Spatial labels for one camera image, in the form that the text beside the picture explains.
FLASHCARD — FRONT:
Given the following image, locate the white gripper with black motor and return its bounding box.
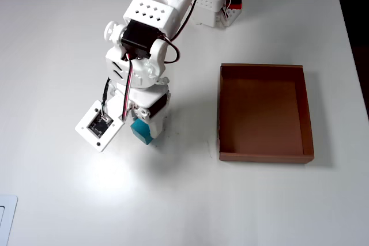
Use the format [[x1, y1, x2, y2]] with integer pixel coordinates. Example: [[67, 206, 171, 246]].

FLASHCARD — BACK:
[[114, 83, 174, 141]]

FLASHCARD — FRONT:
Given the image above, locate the blue cube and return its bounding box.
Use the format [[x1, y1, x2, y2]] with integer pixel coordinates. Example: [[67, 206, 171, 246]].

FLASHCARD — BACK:
[[130, 119, 154, 146]]

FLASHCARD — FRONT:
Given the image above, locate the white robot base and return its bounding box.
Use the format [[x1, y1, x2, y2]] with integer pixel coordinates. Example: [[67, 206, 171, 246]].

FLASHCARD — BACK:
[[193, 0, 243, 28]]

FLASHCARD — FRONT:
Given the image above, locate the brown cardboard box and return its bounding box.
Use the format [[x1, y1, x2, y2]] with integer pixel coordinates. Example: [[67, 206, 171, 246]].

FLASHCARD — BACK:
[[217, 63, 315, 165]]

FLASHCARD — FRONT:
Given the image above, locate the white flat device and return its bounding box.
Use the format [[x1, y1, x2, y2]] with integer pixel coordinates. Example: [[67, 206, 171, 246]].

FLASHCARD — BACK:
[[0, 195, 18, 246]]

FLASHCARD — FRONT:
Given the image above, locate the red white black servo wire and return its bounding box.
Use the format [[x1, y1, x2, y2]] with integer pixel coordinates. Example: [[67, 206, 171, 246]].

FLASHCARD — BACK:
[[122, 55, 136, 122]]

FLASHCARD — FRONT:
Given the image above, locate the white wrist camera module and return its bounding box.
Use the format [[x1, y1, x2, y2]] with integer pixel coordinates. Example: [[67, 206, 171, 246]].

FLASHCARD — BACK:
[[74, 99, 125, 153]]

